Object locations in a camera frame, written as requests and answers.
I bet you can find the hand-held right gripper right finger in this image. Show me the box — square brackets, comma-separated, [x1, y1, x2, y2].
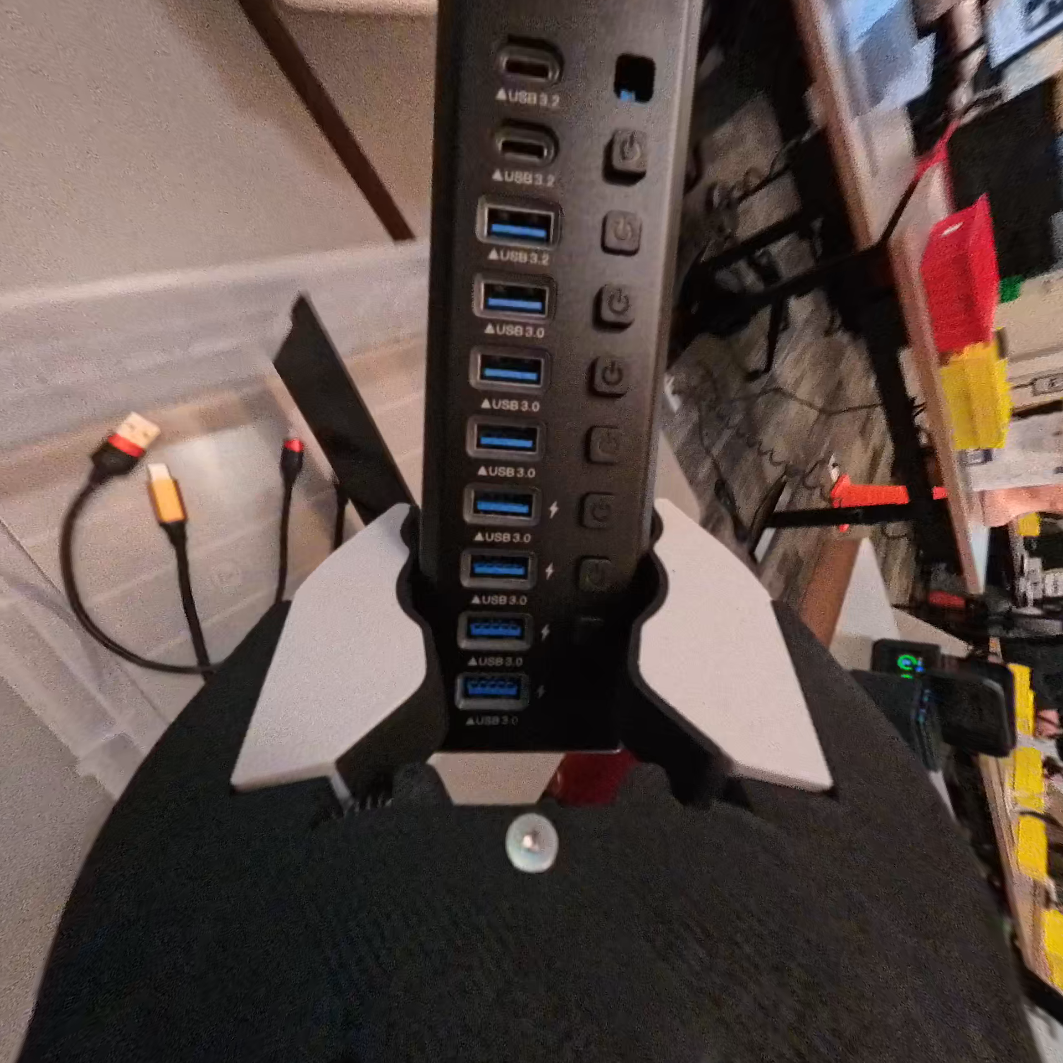
[631, 498, 834, 807]

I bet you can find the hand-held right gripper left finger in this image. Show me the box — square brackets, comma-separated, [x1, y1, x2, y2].
[231, 502, 450, 792]

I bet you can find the clear plastic bin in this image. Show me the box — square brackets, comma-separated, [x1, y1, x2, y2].
[0, 241, 433, 798]

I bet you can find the black usb hub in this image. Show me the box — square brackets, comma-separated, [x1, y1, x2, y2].
[419, 0, 707, 752]

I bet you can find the dark red bin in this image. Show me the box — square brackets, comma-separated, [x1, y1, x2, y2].
[548, 750, 642, 807]

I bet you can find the black battery charger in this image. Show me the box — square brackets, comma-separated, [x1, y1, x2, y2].
[937, 660, 1019, 758]
[870, 639, 943, 690]

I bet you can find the black divider panel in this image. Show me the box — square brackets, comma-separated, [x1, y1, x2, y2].
[272, 295, 420, 528]

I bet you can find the yellow plastic bin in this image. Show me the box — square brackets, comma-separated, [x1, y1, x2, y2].
[938, 332, 1014, 453]

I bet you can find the red plastic bin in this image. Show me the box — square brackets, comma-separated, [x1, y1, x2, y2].
[920, 195, 1002, 358]

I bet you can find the grey desk with wood edge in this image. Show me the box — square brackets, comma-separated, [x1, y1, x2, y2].
[789, 0, 1063, 599]

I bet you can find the black cable red tip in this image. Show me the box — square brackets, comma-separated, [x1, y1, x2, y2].
[276, 436, 307, 603]

